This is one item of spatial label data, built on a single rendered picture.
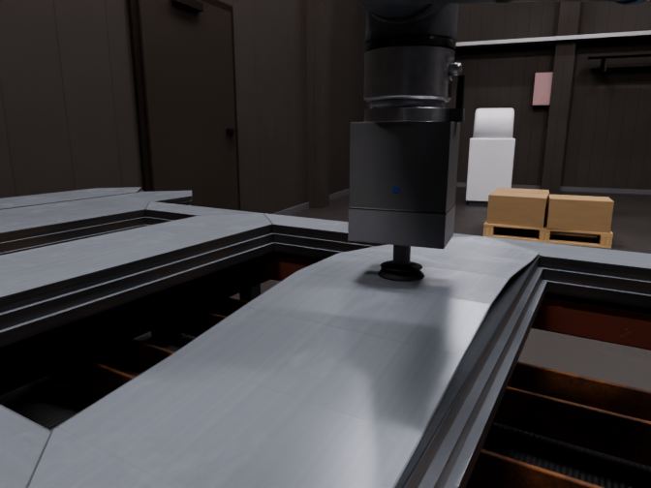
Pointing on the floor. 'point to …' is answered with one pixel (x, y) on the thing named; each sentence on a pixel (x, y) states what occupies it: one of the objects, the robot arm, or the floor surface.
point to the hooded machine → (490, 154)
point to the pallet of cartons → (549, 216)
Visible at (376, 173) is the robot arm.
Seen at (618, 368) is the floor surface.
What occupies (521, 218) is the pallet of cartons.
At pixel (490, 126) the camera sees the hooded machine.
